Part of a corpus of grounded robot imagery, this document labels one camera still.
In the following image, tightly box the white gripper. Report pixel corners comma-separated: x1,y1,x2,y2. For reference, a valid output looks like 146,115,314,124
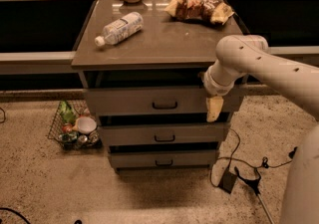
198,67,234,122

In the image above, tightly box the grey top drawer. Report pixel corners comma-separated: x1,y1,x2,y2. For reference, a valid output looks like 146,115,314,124
82,84,247,116

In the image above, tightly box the grey drawer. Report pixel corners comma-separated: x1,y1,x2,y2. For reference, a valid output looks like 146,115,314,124
109,150,219,169
82,84,247,116
98,122,229,146

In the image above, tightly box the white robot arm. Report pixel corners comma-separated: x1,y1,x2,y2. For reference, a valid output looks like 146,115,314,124
201,35,319,224

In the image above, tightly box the grey bottom drawer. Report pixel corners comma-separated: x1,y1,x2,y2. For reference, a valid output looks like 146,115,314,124
109,150,219,169

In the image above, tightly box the grey drawer cabinet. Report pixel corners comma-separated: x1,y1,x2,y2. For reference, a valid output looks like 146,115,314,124
72,0,244,156

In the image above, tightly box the grey middle drawer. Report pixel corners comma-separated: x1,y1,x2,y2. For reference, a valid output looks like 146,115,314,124
98,122,229,146

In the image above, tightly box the crumpled chip bag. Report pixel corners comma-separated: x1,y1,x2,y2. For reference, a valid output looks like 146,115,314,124
164,0,234,25

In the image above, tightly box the black power adapter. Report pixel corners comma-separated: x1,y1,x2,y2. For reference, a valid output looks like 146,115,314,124
218,168,237,194

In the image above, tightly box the black tripod leg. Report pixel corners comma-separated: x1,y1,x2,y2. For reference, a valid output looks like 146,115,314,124
234,167,275,224

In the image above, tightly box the clear plastic water bottle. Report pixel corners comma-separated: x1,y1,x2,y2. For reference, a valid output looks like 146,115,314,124
95,12,144,47

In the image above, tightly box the white cup in basket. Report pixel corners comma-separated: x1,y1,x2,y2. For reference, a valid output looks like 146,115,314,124
74,116,97,134

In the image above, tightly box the green snack bag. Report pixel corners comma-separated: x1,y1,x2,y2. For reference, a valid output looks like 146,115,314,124
58,101,76,123

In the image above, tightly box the black power cable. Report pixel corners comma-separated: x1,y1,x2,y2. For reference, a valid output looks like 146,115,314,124
208,127,299,189

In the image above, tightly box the black wire basket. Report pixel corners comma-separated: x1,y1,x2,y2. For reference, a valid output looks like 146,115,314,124
48,100,103,150

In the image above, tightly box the black cable bottom left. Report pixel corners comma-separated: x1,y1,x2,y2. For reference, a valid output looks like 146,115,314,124
0,206,33,224

